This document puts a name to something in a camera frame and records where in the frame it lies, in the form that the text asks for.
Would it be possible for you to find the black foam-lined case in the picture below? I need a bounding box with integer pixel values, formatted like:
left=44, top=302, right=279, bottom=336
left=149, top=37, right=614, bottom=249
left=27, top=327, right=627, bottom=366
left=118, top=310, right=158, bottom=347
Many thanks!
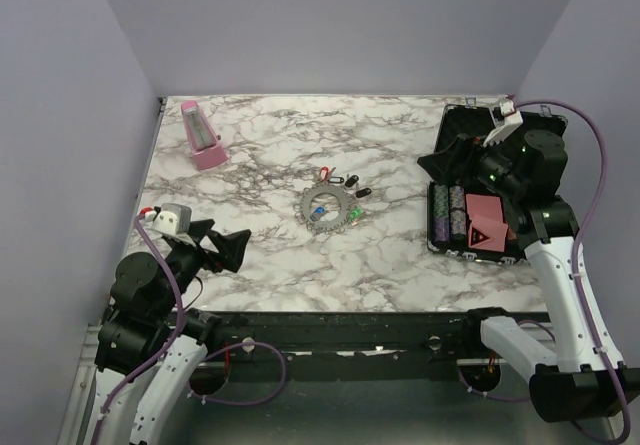
left=417, top=105, right=577, bottom=264

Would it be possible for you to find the aluminium rail frame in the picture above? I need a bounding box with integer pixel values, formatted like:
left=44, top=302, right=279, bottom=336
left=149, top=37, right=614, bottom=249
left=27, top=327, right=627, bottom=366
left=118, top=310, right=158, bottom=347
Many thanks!
left=59, top=307, right=621, bottom=444

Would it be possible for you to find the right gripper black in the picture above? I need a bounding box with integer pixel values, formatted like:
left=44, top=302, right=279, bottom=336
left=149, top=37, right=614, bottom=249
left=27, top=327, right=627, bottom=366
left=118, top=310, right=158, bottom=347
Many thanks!
left=419, top=127, right=528, bottom=199

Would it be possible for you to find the grey poker chip stack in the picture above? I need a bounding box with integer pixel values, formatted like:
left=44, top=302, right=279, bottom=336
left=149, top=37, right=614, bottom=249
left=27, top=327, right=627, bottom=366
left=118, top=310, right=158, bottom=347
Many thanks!
left=449, top=185, right=467, bottom=241

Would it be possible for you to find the pink warning card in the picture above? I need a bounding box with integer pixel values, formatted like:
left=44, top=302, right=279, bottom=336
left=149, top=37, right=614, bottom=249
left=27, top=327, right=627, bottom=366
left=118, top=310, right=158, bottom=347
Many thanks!
left=465, top=194, right=509, bottom=252

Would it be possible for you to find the pink metronome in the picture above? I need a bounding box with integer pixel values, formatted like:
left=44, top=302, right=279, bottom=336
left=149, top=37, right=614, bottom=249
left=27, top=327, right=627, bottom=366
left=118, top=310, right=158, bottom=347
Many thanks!
left=181, top=100, right=228, bottom=171

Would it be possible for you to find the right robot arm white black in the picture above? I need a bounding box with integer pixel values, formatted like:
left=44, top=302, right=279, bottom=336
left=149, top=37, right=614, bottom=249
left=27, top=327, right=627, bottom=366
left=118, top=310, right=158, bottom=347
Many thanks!
left=417, top=129, right=639, bottom=423

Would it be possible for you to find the metal disc with key rings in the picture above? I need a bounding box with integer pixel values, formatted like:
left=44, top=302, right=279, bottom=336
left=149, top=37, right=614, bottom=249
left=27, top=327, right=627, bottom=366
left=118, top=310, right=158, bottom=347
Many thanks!
left=295, top=182, right=357, bottom=234

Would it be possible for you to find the green key tag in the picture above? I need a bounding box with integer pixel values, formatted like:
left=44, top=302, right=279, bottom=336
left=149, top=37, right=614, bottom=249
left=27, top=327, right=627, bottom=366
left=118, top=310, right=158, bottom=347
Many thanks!
left=348, top=207, right=364, bottom=223

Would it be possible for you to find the purple poker chip stack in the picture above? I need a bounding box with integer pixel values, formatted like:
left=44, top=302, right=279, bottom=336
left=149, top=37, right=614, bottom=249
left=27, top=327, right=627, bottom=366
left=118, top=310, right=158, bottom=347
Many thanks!
left=433, top=185, right=450, bottom=243

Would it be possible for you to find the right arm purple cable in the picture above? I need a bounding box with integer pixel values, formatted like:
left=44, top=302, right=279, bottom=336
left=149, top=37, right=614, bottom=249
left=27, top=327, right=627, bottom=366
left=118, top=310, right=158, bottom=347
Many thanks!
left=457, top=98, right=632, bottom=444

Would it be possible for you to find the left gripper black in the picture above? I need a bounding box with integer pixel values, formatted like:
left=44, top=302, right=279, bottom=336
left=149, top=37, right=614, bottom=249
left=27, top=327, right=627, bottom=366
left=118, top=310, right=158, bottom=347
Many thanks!
left=154, top=218, right=251, bottom=318

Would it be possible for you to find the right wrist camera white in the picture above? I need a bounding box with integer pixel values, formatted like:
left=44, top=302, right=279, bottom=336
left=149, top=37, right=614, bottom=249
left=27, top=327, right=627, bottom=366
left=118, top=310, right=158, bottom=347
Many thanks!
left=483, top=99, right=523, bottom=147

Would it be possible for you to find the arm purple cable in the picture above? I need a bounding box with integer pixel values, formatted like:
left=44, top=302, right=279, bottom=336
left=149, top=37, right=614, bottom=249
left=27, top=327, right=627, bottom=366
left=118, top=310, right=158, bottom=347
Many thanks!
left=457, top=98, right=632, bottom=444
left=92, top=213, right=289, bottom=445

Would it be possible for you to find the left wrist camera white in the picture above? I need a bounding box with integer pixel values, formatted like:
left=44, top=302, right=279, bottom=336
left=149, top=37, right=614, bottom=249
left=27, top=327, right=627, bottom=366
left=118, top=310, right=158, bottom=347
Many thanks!
left=151, top=203, right=192, bottom=240

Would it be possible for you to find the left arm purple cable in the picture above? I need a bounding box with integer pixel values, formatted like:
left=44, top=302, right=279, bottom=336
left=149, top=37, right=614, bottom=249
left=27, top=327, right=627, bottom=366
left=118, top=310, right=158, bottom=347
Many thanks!
left=92, top=213, right=289, bottom=445

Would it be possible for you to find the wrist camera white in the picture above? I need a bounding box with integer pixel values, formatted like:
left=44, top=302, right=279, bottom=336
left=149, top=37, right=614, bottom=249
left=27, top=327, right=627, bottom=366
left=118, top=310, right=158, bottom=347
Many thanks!
left=483, top=99, right=523, bottom=147
left=151, top=203, right=192, bottom=240

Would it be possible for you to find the black mounting base plate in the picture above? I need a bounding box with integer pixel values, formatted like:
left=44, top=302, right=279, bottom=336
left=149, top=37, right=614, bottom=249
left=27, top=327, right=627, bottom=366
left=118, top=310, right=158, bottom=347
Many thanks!
left=183, top=307, right=506, bottom=382

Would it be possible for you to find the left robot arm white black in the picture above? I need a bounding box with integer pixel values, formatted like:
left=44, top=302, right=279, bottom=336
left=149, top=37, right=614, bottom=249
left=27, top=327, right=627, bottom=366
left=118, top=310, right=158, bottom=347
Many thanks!
left=85, top=210, right=251, bottom=444

